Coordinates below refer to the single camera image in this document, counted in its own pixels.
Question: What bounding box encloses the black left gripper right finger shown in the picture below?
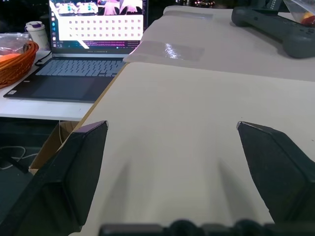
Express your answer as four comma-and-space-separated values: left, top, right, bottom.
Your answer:
236, 121, 315, 225

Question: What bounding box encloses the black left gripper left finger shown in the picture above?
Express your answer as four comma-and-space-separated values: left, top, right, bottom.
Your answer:
0, 120, 109, 236

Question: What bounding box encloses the brown cardboard box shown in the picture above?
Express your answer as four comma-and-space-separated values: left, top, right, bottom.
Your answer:
28, 120, 81, 176

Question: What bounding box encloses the grey open laptop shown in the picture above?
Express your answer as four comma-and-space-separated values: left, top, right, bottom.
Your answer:
2, 0, 150, 102

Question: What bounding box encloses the orange woven basket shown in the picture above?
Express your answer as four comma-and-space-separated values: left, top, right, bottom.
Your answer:
0, 40, 40, 89

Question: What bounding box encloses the dark grey handheld controller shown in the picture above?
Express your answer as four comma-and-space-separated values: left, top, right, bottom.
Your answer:
231, 6, 315, 59

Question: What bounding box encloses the white cup with purple lid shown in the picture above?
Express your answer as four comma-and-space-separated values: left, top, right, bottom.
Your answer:
25, 21, 51, 52

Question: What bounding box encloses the clear plastic bag with fruit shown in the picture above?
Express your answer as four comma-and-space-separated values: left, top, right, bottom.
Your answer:
283, 0, 315, 27

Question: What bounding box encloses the clear tape strip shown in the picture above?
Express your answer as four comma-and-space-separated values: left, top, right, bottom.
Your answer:
138, 40, 206, 62

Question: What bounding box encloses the white cable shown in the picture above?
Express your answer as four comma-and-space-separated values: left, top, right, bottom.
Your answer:
0, 146, 40, 170

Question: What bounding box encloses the black cable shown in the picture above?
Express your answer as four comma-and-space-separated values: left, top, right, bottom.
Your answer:
34, 50, 52, 67

